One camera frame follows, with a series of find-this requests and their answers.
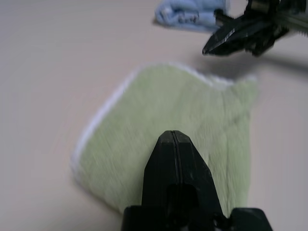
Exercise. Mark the folded light blue towel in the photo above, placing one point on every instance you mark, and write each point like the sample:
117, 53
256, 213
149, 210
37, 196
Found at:
192, 16

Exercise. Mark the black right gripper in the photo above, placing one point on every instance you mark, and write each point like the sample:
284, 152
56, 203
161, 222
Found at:
276, 9

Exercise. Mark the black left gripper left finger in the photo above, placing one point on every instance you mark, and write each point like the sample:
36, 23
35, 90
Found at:
161, 168

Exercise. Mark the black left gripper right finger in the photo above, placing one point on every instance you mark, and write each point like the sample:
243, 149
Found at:
195, 168

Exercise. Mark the green towel with white trim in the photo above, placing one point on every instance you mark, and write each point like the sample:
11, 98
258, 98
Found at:
168, 108

